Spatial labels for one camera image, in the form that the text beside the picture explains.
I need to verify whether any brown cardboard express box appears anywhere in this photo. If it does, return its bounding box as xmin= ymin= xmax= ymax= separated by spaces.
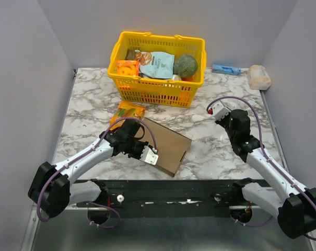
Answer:
xmin=143 ymin=118 xmax=192 ymax=177

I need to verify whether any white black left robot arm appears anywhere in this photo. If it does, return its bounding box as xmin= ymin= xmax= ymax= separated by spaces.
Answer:
xmin=28 ymin=117 xmax=158 ymax=222

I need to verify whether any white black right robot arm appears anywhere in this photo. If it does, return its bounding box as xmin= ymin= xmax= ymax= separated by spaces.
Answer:
xmin=210 ymin=106 xmax=316 ymax=239

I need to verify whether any orange snack box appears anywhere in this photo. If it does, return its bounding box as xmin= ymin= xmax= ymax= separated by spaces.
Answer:
xmin=116 ymin=60 xmax=139 ymax=76

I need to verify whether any orange gummy candy bag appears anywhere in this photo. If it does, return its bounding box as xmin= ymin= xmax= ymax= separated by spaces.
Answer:
xmin=110 ymin=101 xmax=145 ymax=124

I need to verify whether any blue flat package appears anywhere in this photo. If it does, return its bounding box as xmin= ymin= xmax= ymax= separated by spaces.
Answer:
xmin=212 ymin=64 xmax=241 ymax=76

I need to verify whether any orange fruit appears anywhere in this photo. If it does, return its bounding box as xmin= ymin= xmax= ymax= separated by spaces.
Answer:
xmin=182 ymin=76 xmax=194 ymax=82

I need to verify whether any white cup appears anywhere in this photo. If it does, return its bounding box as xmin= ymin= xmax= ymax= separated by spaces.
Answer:
xmin=172 ymin=74 xmax=182 ymax=81

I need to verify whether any green netted melon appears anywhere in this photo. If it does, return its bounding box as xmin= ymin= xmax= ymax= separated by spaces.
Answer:
xmin=173 ymin=54 xmax=198 ymax=78

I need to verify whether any yellow plastic shopping basket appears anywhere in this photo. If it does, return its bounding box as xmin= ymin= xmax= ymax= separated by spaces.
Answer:
xmin=108 ymin=31 xmax=206 ymax=108

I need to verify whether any light blue cassava chips bag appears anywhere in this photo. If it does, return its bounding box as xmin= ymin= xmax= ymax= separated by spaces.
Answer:
xmin=134 ymin=50 xmax=174 ymax=79

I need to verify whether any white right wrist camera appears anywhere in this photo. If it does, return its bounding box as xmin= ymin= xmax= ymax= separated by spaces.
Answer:
xmin=207 ymin=101 xmax=231 ymax=121

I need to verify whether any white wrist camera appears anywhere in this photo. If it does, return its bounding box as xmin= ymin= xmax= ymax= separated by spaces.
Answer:
xmin=207 ymin=101 xmax=231 ymax=121
xmin=140 ymin=146 xmax=159 ymax=165

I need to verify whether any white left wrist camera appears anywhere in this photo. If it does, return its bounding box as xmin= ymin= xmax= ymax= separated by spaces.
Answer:
xmin=140 ymin=146 xmax=159 ymax=165

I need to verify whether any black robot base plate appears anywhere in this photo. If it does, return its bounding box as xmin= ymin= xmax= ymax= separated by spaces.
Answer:
xmin=76 ymin=179 xmax=263 ymax=219

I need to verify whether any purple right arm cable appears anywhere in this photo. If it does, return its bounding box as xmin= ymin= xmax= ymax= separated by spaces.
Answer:
xmin=206 ymin=96 xmax=316 ymax=241

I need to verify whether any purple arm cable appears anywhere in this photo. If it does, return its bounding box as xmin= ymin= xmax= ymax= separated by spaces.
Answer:
xmin=37 ymin=117 xmax=160 ymax=230
xmin=206 ymin=96 xmax=316 ymax=241

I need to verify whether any aluminium frame rail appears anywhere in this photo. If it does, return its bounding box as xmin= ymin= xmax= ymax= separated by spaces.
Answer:
xmin=22 ymin=203 xmax=316 ymax=250

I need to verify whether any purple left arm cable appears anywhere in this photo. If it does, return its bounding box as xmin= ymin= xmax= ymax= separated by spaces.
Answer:
xmin=37 ymin=117 xmax=160 ymax=230

